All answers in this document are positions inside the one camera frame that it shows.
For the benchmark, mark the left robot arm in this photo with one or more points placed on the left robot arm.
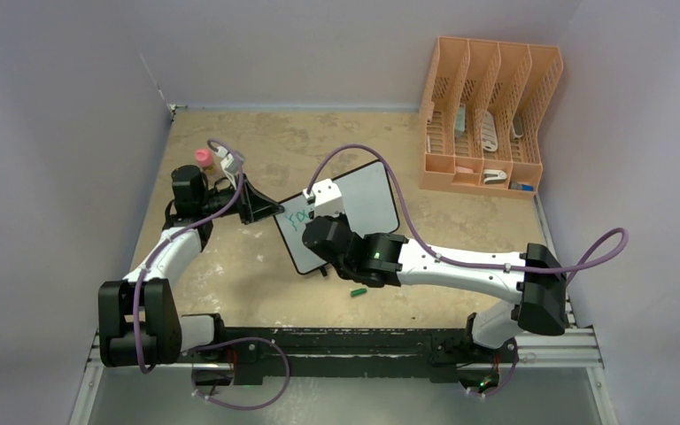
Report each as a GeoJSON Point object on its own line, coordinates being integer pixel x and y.
{"type": "Point", "coordinates": [139, 324]}

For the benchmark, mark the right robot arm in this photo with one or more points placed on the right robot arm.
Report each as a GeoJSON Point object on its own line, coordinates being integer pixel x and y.
{"type": "Point", "coordinates": [530, 299]}

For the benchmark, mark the white stapler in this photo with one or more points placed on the white stapler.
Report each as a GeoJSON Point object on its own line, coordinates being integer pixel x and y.
{"type": "Point", "coordinates": [494, 176]}

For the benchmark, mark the pink lid crayon bottle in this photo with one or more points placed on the pink lid crayon bottle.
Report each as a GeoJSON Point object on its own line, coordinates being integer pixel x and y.
{"type": "Point", "coordinates": [206, 162]}

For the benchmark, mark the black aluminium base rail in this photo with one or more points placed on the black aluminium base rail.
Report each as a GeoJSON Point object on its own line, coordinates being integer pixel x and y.
{"type": "Point", "coordinates": [440, 355]}

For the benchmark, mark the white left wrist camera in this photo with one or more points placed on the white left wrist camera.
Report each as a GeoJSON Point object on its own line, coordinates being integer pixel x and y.
{"type": "Point", "coordinates": [230, 163]}

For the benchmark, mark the peach plastic file organizer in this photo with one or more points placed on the peach plastic file organizer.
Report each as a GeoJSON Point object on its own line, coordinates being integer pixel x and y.
{"type": "Point", "coordinates": [481, 109]}

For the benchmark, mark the white whiteboard black frame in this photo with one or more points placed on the white whiteboard black frame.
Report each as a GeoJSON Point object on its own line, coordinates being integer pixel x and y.
{"type": "Point", "coordinates": [368, 203]}

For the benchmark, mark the green marker cap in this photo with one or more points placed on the green marker cap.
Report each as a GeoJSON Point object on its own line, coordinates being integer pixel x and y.
{"type": "Point", "coordinates": [358, 292]}

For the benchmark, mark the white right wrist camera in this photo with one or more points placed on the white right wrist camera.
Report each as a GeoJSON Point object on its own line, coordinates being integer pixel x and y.
{"type": "Point", "coordinates": [325, 198]}

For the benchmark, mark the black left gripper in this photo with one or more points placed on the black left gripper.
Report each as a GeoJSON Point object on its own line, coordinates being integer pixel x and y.
{"type": "Point", "coordinates": [252, 206]}

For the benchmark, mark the white perforated object in organizer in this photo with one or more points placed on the white perforated object in organizer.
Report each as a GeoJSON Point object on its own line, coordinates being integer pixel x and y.
{"type": "Point", "coordinates": [489, 138]}

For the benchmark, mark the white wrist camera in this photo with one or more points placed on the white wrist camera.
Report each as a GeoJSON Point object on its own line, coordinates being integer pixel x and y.
{"type": "Point", "coordinates": [325, 198]}
{"type": "Point", "coordinates": [230, 163]}

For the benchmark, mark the blue small box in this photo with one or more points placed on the blue small box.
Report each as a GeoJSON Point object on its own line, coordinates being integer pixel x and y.
{"type": "Point", "coordinates": [521, 187]}

